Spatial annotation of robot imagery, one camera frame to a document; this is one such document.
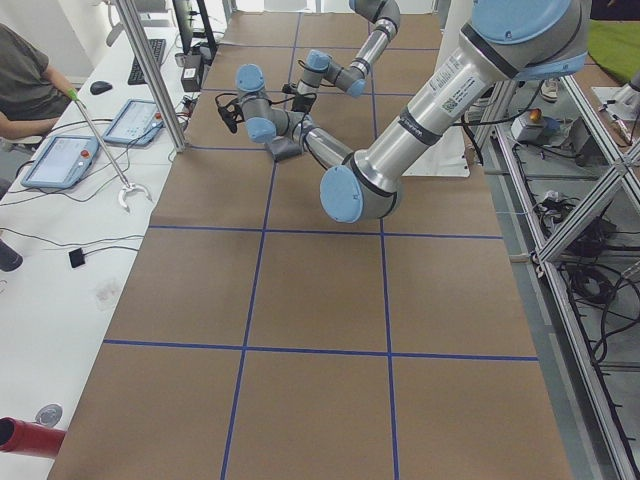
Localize red cylinder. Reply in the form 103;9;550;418
1;417;66;459

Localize white camera mast base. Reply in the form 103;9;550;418
399;0;474;178

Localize reacher grabber tool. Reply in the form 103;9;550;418
66;88;152;212

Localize teach pendant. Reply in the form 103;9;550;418
21;135;99;189
102;99;164;147

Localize far teach pendant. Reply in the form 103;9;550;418
102;99;164;147

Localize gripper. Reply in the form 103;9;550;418
214;92;245;133
281;83;317;114

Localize aluminium frame post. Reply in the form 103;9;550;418
115;0;186;153

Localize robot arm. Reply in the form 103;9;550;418
218;1;591;223
282;0;401;114

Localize seated person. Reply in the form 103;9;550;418
1;25;75;140

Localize pink and grey towel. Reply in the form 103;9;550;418
265;137;304;163

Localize near teach pendant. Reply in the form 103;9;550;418
21;135;99;189

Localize black keyboard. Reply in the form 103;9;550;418
127;37;168;86

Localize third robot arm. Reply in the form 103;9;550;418
612;71;640;121

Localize black computer mouse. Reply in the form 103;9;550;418
90;80;113;95

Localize black power box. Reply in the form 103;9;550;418
181;54;204;93

